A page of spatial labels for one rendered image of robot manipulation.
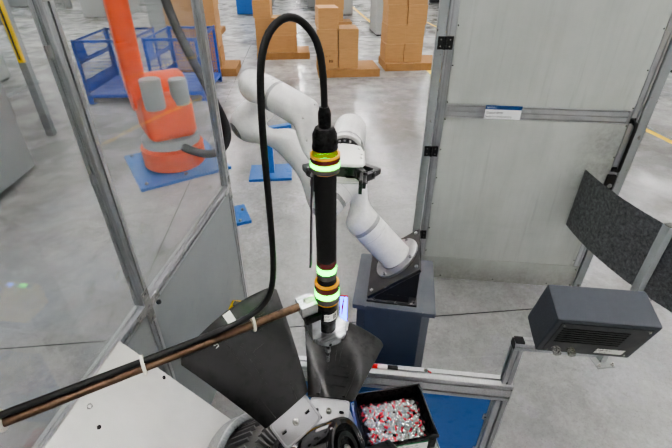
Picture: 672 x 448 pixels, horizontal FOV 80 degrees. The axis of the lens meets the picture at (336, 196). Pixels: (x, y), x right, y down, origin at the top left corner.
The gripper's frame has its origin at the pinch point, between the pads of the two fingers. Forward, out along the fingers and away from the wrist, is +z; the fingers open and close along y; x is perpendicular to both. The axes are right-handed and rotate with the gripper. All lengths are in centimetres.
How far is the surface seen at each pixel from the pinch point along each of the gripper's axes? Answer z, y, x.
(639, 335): -11, -79, -47
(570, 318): -11, -60, -43
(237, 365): 22.6, 17.0, -28.2
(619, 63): -160, -130, -9
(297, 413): 24.4, 5.5, -39.1
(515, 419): -59, -85, -165
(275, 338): 16.5, 10.9, -27.1
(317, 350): 4.1, 4.7, -45.5
